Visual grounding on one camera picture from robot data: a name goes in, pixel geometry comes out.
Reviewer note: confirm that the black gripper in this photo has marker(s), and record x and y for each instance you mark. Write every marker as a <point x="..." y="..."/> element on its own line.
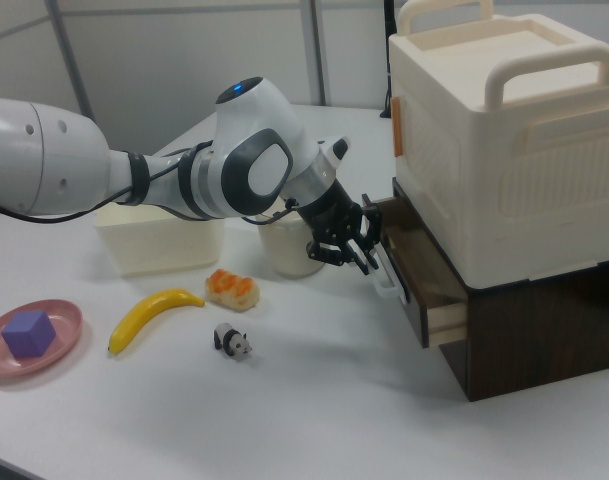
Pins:
<point x="331" y="225"/>

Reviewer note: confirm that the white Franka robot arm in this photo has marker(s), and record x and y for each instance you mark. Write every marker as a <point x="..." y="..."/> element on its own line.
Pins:
<point x="34" y="150"/>

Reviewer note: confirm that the dark wood drawer cabinet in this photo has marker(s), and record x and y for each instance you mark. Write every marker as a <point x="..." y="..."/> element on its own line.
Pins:
<point x="534" y="340"/>

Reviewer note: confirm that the cream mini trash can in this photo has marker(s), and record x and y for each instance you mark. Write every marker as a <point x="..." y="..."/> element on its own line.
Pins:
<point x="284" y="250"/>

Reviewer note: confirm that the orange box latch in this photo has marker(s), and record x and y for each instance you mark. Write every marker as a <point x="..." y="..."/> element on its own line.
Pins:
<point x="397" y="127"/>

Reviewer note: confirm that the toy bread loaf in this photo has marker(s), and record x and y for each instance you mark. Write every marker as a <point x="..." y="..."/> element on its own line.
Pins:
<point x="231" y="290"/>

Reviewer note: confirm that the small panda figurine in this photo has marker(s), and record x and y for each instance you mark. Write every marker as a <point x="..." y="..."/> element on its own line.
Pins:
<point x="231" y="341"/>

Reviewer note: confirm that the black pole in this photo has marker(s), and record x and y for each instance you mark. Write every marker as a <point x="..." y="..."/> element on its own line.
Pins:
<point x="387" y="50"/>

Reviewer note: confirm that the white plastic basket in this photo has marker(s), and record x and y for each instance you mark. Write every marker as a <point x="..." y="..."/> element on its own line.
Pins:
<point x="154" y="245"/>

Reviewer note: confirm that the yellow toy banana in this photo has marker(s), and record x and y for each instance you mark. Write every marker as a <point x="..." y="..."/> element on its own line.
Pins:
<point x="144" y="315"/>

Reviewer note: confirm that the pink plate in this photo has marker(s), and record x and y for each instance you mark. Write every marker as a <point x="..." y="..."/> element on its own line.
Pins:
<point x="59" y="345"/>

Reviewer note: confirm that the purple cube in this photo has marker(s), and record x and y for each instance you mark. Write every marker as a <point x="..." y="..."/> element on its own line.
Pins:
<point x="28" y="332"/>

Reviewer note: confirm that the grey partition post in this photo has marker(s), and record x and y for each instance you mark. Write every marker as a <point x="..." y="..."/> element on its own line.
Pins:
<point x="320" y="50"/>
<point x="71" y="60"/>

